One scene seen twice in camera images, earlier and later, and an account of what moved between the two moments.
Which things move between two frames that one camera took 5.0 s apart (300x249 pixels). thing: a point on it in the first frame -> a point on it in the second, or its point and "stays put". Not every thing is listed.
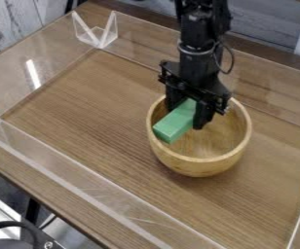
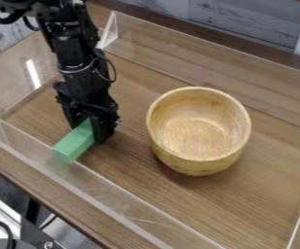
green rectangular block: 175,123 -> 75,141
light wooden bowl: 217,146 stays put
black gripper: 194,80 -> 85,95
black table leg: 31,212 stays put
